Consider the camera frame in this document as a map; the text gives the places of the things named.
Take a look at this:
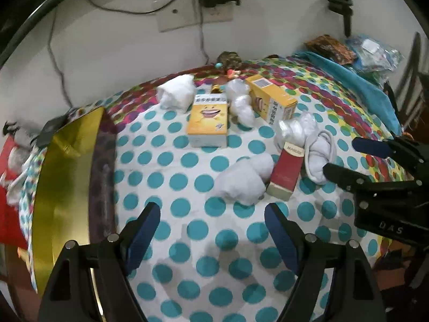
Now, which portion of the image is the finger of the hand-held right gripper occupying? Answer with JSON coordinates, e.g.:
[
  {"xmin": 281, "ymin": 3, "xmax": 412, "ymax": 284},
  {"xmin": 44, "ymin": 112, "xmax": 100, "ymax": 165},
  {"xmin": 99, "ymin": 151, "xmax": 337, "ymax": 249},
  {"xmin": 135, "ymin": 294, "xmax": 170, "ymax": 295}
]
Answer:
[
  {"xmin": 323, "ymin": 162, "xmax": 423, "ymax": 194},
  {"xmin": 352, "ymin": 137, "xmax": 429, "ymax": 175}
]

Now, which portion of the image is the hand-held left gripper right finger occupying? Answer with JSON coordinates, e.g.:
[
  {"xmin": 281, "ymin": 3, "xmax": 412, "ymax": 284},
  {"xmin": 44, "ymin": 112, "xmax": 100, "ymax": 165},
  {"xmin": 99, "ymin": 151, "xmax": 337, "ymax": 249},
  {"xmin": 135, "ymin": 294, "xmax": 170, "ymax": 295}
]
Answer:
[{"xmin": 264, "ymin": 203, "xmax": 387, "ymax": 322}]

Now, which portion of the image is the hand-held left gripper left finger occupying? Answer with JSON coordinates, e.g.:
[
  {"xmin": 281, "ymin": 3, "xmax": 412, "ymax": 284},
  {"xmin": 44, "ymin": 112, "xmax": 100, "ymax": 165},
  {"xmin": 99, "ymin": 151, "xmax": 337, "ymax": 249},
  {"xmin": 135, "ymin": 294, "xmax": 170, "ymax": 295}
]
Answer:
[{"xmin": 38, "ymin": 202, "xmax": 161, "ymax": 322}]

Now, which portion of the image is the white knotted sock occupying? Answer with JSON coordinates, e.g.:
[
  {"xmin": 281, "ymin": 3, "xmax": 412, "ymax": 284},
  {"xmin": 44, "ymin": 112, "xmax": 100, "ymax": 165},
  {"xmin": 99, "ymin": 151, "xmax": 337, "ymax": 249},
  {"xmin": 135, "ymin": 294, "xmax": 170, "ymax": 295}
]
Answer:
[{"xmin": 303, "ymin": 130, "xmax": 336, "ymax": 185}]

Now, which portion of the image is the red carton box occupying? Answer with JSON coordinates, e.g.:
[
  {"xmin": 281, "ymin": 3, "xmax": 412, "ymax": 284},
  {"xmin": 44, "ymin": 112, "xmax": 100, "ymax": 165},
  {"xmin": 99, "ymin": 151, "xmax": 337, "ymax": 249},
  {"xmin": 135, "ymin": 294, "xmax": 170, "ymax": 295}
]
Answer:
[{"xmin": 266, "ymin": 141, "xmax": 306, "ymax": 202}]

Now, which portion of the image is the clear plastic bag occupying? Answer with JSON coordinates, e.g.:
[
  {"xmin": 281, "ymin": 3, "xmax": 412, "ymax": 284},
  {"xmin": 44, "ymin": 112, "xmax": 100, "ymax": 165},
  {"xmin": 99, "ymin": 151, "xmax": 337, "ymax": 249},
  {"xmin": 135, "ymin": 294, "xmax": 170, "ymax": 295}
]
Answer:
[{"xmin": 274, "ymin": 112, "xmax": 318, "ymax": 150}]

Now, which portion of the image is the gold tin box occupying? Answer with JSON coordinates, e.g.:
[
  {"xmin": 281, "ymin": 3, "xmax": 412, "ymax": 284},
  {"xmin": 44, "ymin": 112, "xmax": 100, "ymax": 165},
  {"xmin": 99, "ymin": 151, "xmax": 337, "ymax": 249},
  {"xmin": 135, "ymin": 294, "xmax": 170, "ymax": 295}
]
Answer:
[{"xmin": 30, "ymin": 108, "xmax": 119, "ymax": 309}]

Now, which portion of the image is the yellow smiley face box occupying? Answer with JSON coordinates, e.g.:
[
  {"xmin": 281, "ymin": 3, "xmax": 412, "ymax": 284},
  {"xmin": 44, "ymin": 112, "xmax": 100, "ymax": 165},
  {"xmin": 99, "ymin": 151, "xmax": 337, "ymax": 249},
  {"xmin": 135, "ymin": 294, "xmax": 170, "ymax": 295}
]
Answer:
[
  {"xmin": 188, "ymin": 94, "xmax": 230, "ymax": 148},
  {"xmin": 246, "ymin": 76, "xmax": 298, "ymax": 126}
]

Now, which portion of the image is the white plastic bag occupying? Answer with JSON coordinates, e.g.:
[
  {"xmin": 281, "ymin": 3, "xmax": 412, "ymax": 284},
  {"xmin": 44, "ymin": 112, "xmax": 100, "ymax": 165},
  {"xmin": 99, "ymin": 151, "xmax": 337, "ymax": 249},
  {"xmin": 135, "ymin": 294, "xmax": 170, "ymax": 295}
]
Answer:
[{"xmin": 225, "ymin": 80, "xmax": 256, "ymax": 126}]

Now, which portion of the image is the blue cloth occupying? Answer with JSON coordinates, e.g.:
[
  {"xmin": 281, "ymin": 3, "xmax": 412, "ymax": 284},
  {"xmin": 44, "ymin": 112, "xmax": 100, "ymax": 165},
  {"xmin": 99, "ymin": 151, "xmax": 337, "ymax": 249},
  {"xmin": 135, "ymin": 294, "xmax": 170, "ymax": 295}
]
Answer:
[{"xmin": 295, "ymin": 51, "xmax": 403, "ymax": 135}]

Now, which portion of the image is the polka dot bed sheet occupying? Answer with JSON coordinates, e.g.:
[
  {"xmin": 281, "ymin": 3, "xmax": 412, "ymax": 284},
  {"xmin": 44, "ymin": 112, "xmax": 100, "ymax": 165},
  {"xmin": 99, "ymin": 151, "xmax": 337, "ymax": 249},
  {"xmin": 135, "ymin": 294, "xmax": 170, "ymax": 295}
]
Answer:
[{"xmin": 18, "ymin": 56, "xmax": 416, "ymax": 322}]

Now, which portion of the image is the clear bag with blue contents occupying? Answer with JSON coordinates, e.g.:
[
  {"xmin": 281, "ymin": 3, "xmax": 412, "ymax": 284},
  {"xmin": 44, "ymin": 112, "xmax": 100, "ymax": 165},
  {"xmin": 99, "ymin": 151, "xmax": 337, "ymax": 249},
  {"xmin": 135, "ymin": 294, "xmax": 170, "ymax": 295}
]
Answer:
[{"xmin": 345, "ymin": 34, "xmax": 404, "ymax": 84}]

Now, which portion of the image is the dark metal chair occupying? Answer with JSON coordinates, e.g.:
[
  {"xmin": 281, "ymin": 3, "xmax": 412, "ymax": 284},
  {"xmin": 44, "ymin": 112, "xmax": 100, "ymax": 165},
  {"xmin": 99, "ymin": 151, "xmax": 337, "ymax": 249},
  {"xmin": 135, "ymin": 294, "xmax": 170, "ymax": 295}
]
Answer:
[{"xmin": 384, "ymin": 32, "xmax": 429, "ymax": 131}]

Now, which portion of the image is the brown patterned pouch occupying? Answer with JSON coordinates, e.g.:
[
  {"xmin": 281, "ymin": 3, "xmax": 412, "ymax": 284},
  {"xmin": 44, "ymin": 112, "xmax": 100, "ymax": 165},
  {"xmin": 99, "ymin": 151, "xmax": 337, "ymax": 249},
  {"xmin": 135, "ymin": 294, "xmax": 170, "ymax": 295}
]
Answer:
[{"xmin": 304, "ymin": 35, "xmax": 356, "ymax": 65}]

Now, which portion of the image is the white cloth bag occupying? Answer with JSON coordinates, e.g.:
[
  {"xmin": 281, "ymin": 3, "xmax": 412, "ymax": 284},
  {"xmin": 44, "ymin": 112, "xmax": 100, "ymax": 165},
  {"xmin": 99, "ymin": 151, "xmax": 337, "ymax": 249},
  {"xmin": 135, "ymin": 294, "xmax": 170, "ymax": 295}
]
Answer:
[{"xmin": 7, "ymin": 161, "xmax": 41, "ymax": 207}]

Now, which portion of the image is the red bag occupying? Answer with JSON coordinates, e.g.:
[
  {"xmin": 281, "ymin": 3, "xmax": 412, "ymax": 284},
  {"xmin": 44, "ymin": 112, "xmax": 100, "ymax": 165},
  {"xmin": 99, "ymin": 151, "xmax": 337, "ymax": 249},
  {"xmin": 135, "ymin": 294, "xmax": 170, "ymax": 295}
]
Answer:
[{"xmin": 0, "ymin": 137, "xmax": 34, "ymax": 249}]

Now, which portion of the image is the black power bank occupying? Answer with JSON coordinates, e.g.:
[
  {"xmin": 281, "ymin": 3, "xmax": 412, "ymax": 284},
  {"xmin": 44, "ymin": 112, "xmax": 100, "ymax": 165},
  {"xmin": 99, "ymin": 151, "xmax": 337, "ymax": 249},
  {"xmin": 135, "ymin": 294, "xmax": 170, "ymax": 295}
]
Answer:
[{"xmin": 36, "ymin": 116, "xmax": 69, "ymax": 148}]

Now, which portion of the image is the small toy figurine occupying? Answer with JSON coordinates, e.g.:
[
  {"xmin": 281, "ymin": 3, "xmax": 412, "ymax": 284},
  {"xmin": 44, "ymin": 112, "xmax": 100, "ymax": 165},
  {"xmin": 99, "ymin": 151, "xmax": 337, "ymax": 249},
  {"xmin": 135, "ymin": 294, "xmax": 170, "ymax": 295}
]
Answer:
[{"xmin": 210, "ymin": 68, "xmax": 240, "ymax": 94}]

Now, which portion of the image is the clear spray bottle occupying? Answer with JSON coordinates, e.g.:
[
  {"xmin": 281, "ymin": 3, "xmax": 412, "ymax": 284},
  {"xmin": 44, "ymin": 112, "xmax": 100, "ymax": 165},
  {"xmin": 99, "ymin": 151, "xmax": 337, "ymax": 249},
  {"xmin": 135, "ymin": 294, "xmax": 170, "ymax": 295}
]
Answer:
[{"xmin": 3, "ymin": 121, "xmax": 37, "ymax": 148}]

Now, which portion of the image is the black clamp mount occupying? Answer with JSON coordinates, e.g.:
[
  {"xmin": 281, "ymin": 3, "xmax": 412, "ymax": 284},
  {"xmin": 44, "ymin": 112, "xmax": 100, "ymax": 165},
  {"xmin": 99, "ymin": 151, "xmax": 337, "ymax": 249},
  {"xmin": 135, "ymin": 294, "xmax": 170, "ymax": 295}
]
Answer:
[{"xmin": 327, "ymin": 0, "xmax": 354, "ymax": 37}]

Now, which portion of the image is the white wall socket plate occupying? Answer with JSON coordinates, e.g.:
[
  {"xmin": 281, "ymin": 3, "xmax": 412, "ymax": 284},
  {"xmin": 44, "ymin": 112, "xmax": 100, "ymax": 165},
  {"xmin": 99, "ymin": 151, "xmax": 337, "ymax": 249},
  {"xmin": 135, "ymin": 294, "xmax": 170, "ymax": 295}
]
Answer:
[{"xmin": 157, "ymin": 0, "xmax": 233, "ymax": 33}]

